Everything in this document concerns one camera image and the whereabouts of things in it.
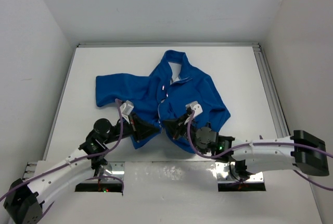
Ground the aluminium frame rail back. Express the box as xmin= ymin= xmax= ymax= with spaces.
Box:
xmin=77 ymin=42 xmax=260 ymax=48

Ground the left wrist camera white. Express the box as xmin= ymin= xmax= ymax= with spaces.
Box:
xmin=120 ymin=100 xmax=134 ymax=123

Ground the aluminium frame rail right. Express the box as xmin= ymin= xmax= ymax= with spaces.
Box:
xmin=253 ymin=44 xmax=290 ymax=138

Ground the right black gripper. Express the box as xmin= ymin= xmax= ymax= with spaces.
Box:
xmin=163 ymin=112 xmax=206 ymax=155

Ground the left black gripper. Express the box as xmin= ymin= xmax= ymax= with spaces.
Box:
xmin=103 ymin=111 xmax=159 ymax=144

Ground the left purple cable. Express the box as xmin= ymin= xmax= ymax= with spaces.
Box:
xmin=0 ymin=98 xmax=128 ymax=219

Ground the aluminium frame rail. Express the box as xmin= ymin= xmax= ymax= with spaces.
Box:
xmin=77 ymin=42 xmax=260 ymax=48
xmin=253 ymin=44 xmax=290 ymax=138

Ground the purple cable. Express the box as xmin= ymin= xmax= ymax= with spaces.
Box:
xmin=187 ymin=111 xmax=333 ymax=192
xmin=0 ymin=98 xmax=128 ymax=219

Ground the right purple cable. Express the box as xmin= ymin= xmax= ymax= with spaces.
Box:
xmin=187 ymin=111 xmax=333 ymax=192

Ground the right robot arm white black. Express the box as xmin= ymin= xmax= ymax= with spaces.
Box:
xmin=163 ymin=113 xmax=329 ymax=180

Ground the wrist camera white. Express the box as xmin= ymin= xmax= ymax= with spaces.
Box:
xmin=120 ymin=100 xmax=134 ymax=123
xmin=186 ymin=101 xmax=203 ymax=118

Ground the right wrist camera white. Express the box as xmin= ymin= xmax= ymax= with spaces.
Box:
xmin=186 ymin=101 xmax=203 ymax=118

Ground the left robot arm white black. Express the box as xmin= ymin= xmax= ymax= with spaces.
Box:
xmin=1 ymin=114 xmax=159 ymax=223

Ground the metal base plate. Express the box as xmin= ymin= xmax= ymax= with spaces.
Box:
xmin=24 ymin=160 xmax=265 ymax=183

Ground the blue zip jacket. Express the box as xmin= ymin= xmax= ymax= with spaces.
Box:
xmin=95 ymin=50 xmax=230 ymax=132

